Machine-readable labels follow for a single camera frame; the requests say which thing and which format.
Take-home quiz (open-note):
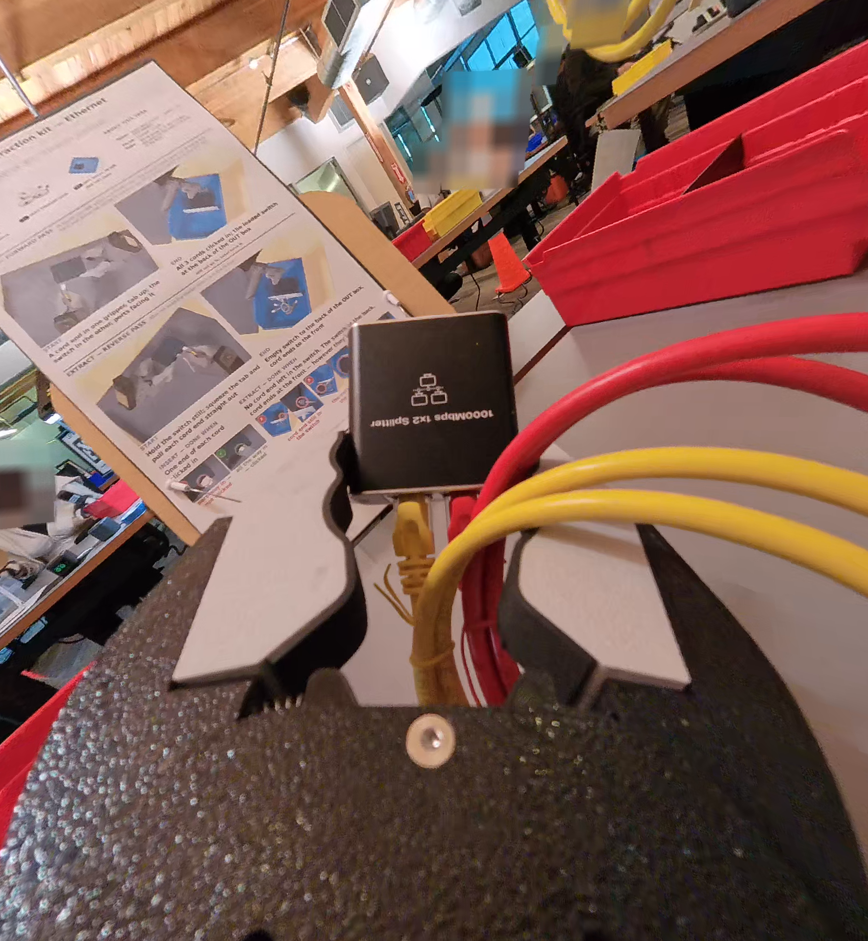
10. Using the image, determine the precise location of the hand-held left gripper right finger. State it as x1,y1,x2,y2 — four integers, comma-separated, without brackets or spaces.
498,525,694,713

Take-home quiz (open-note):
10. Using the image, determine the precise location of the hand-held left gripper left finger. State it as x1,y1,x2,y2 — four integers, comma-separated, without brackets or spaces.
171,430,369,718

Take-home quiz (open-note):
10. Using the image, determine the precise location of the yellow ethernet cable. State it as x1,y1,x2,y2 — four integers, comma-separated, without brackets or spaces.
392,447,868,708
551,0,681,66

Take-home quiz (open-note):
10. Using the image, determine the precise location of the black ethernet splitter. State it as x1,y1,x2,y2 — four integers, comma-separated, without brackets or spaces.
347,312,521,507

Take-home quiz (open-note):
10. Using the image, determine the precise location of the red ethernet cable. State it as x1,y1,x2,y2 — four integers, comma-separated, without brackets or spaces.
447,312,868,708

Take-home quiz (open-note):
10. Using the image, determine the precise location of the red plastic bin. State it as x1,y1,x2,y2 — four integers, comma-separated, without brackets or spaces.
0,664,98,916
525,128,868,329
625,21,868,194

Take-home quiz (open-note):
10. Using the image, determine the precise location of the printed instruction board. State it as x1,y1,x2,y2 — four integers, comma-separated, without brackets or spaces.
0,60,458,546

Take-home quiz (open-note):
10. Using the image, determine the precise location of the orange traffic cone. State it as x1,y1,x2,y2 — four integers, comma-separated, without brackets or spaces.
487,233,532,297

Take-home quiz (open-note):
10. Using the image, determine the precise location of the red mesh basket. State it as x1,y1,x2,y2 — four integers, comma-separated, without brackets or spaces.
392,219,436,263

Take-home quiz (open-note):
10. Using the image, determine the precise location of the yellow plastic bin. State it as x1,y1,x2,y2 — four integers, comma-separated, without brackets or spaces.
421,189,484,238
612,40,675,98

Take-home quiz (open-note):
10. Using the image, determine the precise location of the grey desk wood edge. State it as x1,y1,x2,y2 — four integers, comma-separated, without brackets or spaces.
410,136,573,272
601,0,828,132

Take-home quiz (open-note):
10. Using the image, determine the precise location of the black wall speaker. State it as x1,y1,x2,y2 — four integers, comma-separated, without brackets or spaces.
351,55,392,105

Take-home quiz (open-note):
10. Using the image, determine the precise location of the silver ventilation duct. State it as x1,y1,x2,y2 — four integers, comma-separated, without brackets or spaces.
318,0,376,83

